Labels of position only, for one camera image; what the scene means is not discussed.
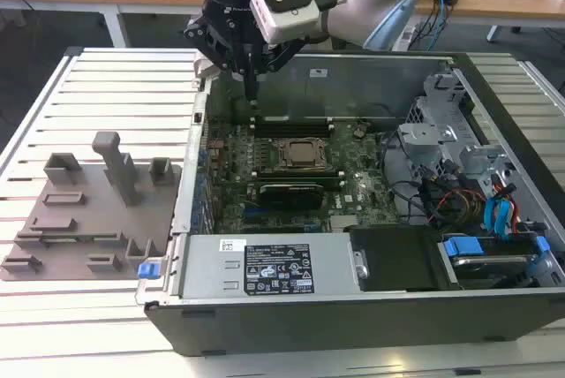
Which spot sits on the black plastic air shroud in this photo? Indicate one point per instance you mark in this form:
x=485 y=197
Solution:
x=397 y=254

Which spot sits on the black graphics card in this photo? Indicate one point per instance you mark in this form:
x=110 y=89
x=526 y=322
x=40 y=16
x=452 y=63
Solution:
x=289 y=194

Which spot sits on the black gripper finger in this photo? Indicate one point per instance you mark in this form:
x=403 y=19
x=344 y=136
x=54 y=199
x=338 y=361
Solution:
x=216 y=49
x=278 y=58

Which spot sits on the black open PC case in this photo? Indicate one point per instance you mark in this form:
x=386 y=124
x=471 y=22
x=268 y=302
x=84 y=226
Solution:
x=309 y=329

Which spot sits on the green motherboard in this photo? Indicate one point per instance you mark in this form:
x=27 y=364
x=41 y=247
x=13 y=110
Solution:
x=357 y=183

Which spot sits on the hard disk in blue carrier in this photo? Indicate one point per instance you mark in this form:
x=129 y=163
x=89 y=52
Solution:
x=485 y=259

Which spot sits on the silver finned heatsink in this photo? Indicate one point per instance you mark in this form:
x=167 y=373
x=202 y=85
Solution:
x=342 y=222

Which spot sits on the pale grey case bracket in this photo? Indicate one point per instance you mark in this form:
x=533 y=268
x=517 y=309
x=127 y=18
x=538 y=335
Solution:
x=204 y=64

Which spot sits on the black RAM slots with clips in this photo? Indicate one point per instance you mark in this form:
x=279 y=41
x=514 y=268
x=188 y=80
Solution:
x=291 y=127
x=300 y=173

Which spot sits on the blue case latch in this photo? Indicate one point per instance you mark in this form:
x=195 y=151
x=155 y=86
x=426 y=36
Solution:
x=148 y=269

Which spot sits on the round coin battery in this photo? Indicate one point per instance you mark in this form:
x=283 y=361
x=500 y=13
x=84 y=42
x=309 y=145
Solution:
x=359 y=130

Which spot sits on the silver power supply unit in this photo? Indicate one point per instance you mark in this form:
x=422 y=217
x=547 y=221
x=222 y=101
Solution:
x=212 y=267

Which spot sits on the grey parts rack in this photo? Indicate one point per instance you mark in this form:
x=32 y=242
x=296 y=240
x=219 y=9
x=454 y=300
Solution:
x=101 y=214

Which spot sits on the silver metal drive cage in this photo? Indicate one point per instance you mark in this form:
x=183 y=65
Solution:
x=437 y=139

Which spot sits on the silver CPU in socket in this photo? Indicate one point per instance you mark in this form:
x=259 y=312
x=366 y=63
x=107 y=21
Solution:
x=301 y=151

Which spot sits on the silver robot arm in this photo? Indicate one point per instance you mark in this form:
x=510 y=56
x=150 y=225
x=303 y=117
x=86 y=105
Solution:
x=348 y=20

